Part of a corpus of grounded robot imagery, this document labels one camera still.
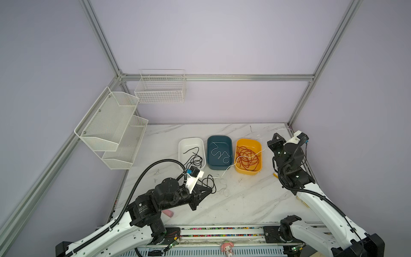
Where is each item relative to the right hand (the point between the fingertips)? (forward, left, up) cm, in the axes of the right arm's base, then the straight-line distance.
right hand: (272, 131), depth 73 cm
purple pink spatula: (-28, +50, -29) cm, 64 cm away
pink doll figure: (-42, +22, -29) cm, 55 cm away
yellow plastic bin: (+15, +4, -32) cm, 36 cm away
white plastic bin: (+8, +42, -29) cm, 52 cm away
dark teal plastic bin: (+9, +24, -29) cm, 39 cm away
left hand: (-26, +29, -7) cm, 40 cm away
